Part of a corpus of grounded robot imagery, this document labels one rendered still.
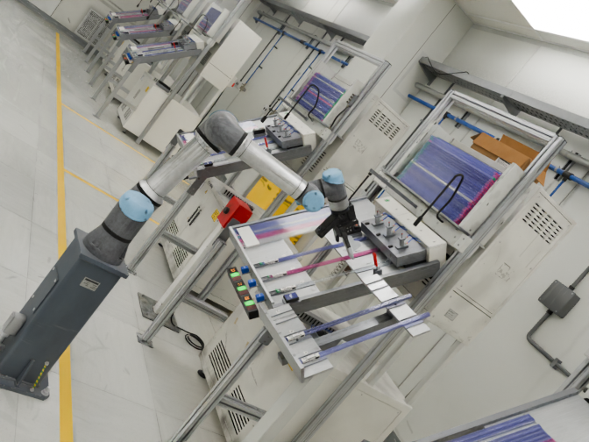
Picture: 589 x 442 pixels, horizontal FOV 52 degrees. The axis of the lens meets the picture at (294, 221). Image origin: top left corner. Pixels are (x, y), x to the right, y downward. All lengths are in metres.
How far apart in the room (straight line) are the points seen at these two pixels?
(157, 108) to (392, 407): 4.71
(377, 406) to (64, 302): 1.43
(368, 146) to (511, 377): 1.64
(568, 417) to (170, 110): 5.57
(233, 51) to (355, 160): 3.25
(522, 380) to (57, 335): 2.67
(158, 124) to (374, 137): 3.48
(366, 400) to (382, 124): 1.81
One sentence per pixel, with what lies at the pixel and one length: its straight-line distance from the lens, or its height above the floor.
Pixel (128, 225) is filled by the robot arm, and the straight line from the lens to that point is 2.09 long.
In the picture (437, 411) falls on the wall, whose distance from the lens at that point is 4.15.
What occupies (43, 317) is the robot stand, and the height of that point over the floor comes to 0.28.
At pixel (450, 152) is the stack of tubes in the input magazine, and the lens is 2.77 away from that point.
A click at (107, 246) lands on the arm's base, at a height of 0.60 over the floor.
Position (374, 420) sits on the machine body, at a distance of 2.89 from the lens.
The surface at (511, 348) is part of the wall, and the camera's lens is 4.00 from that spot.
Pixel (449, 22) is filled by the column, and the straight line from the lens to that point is 5.98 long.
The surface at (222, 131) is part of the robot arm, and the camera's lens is 2.03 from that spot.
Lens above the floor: 1.34
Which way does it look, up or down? 8 degrees down
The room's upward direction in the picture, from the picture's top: 39 degrees clockwise
